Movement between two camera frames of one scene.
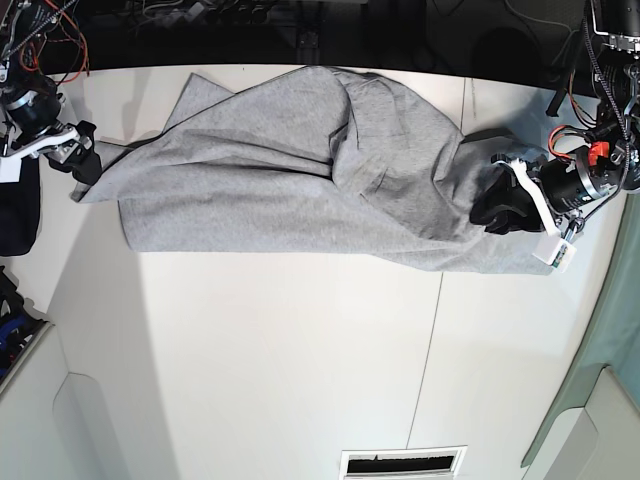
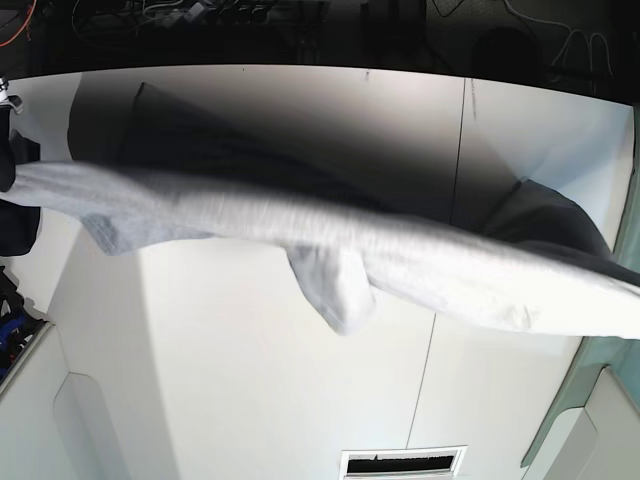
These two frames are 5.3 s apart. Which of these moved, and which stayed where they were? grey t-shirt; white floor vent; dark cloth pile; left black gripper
Moved: left black gripper; grey t-shirt
Stayed: dark cloth pile; white floor vent
